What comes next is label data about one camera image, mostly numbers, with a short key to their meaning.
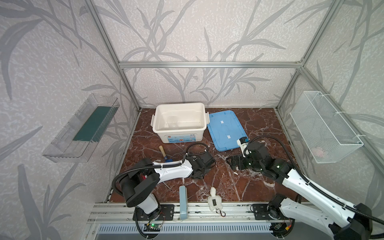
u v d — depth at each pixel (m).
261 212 0.72
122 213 0.75
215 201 0.74
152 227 0.71
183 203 0.73
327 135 0.61
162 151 0.96
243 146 0.69
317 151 0.72
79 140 0.63
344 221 0.39
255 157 0.59
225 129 1.09
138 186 0.43
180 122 1.09
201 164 0.67
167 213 0.73
